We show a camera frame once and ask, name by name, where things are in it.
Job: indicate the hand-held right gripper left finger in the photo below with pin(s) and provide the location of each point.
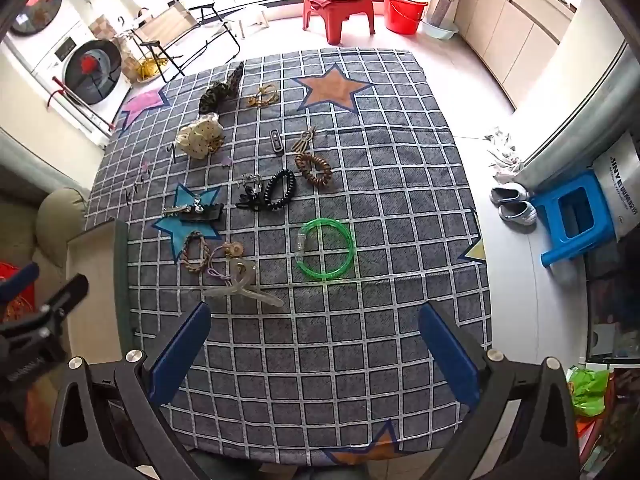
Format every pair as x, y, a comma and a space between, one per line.
180, 345

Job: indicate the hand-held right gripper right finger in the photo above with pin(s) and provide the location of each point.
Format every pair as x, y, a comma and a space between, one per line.
450, 355

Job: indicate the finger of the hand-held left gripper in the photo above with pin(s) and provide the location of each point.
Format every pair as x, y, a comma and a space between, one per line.
60, 300
20, 281

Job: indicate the beige storage box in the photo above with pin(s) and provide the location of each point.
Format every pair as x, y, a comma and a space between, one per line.
95, 285

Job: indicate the black rectangular hair clip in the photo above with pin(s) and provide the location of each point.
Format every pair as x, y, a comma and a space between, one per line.
210, 212

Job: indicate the red patterned bag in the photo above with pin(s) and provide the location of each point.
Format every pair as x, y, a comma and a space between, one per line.
12, 310

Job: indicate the beige cushion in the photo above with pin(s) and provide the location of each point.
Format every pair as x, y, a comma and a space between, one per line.
55, 225

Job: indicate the clear claw clip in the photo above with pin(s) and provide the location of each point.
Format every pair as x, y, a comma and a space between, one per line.
240, 280

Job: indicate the grey checked star blanket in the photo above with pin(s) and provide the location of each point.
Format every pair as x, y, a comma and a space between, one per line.
350, 360

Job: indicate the silver bow hair clip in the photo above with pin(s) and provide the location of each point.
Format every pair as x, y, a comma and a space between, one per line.
175, 209

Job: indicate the green plastic bag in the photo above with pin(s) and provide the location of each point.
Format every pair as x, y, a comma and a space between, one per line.
590, 390

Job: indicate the black bow hair clip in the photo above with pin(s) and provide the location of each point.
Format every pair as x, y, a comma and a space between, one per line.
247, 202

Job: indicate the grey shoe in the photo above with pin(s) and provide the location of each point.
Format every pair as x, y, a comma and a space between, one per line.
507, 192
520, 212

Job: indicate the dark cabinet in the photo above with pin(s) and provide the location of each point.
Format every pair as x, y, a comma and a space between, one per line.
612, 300

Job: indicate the blue plastic stool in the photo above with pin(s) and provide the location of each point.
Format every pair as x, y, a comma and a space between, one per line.
550, 207

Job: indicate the silver rhinestone hair clip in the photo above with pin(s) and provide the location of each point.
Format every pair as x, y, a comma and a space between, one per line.
251, 181

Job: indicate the gold hair clip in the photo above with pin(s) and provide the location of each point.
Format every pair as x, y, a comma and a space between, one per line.
216, 147

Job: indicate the white crumpled cloth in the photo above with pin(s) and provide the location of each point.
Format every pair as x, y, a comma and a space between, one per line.
502, 155

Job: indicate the white polka dot scrunchie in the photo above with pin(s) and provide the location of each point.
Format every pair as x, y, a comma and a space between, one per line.
197, 137

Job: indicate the white washing machine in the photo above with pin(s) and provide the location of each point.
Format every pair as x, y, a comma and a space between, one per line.
92, 72

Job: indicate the long brown hair clip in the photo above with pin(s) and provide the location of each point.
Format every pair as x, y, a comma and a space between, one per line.
274, 134

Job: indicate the beige bow hair clip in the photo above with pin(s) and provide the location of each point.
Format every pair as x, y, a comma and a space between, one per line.
300, 144

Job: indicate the white shopping bag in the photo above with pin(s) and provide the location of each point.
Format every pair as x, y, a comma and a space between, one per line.
622, 180

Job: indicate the leopard print scrunchie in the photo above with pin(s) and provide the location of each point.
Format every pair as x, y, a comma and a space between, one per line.
215, 95

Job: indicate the beige folding chair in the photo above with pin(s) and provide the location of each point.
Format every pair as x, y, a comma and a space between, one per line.
165, 25

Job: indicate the light blue basin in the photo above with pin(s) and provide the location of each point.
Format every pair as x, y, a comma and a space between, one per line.
440, 32

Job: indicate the beige cabinet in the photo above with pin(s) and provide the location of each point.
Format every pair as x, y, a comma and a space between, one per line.
500, 25

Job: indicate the white step stool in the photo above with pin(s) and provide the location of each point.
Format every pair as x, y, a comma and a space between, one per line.
255, 15

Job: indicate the red bucket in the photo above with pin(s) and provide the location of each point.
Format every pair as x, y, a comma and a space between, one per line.
405, 17

